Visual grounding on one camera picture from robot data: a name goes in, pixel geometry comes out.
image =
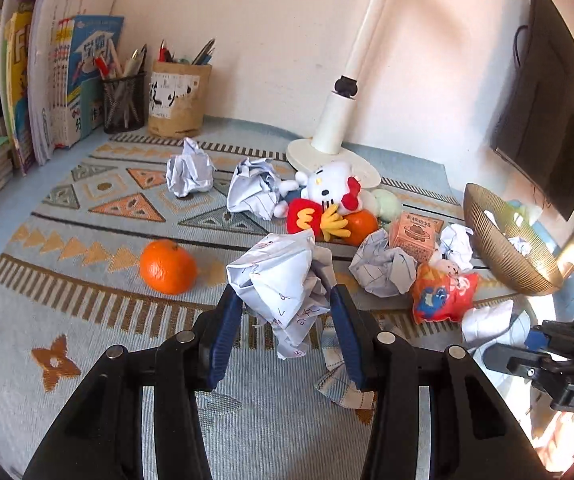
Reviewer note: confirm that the red printed plush pouch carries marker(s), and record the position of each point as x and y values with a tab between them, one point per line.
442	297

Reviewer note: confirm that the kraft paper pen holder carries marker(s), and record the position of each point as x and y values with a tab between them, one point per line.
177	105

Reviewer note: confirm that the orange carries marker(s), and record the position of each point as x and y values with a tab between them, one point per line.
167	267
364	225

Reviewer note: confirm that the crumpled white paper ball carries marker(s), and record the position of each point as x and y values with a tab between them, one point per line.
487	322
382	267
457	242
189	170
252	190

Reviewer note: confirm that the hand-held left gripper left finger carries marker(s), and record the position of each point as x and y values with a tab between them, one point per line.
222	340

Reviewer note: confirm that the black monitor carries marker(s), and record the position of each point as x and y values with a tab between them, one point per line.
547	110

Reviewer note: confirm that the row of upright books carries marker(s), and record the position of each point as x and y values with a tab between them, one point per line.
42	85

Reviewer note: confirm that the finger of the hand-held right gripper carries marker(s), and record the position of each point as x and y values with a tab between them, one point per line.
534	337
512	360

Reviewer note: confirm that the patterned woven table mat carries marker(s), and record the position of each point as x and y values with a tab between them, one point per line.
92	310

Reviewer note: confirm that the large lined paper ball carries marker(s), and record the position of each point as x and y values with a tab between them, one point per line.
277	275

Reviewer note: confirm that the bunch of pens and pencils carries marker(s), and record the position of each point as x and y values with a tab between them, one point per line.
202	52
132	62

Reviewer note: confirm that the black mesh pen holder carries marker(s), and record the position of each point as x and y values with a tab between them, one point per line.
124	105

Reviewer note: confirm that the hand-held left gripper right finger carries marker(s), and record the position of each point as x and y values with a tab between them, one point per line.
349	345

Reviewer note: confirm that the white cat plush toy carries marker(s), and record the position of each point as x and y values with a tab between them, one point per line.
332	180

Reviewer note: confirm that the pink cardboard box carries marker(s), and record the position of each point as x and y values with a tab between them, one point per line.
409	240

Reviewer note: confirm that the small crumpled paper ball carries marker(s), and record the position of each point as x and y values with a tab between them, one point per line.
519	245

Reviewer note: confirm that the white desk lamp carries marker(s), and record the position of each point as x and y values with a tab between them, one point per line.
334	120

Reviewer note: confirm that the flat lined paper scrap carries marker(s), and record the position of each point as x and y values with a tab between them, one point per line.
339	380

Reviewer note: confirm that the gold ribbed bowl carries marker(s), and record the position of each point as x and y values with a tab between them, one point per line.
497	255

